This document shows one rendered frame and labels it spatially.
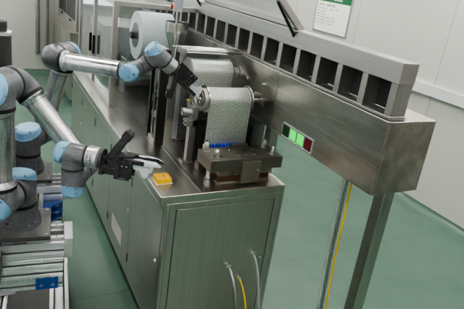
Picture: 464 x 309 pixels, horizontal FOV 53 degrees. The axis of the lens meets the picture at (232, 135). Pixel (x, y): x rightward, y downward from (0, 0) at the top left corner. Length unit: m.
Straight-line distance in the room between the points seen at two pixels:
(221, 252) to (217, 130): 0.61
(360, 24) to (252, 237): 3.42
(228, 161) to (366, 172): 0.68
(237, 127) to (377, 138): 0.85
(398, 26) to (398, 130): 3.22
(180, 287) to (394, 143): 1.25
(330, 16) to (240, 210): 3.79
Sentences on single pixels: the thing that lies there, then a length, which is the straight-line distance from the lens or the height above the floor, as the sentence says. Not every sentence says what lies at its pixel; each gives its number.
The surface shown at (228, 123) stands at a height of 1.14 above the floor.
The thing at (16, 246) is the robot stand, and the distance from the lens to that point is 2.05.
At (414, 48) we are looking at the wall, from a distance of 4.82.
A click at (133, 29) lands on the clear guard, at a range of 3.17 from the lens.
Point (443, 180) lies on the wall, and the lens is 4.62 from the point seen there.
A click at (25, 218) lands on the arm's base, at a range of 1.99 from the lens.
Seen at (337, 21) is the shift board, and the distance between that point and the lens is 5.63.
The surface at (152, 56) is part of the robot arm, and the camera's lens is 2.14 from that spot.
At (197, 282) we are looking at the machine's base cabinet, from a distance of 2.45.
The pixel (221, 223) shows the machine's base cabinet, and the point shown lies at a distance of 2.30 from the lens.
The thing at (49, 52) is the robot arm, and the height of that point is 1.43.
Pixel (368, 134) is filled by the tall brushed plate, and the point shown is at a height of 1.36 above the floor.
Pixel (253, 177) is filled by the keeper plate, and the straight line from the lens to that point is 2.30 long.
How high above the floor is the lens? 1.87
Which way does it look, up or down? 19 degrees down
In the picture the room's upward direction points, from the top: 8 degrees clockwise
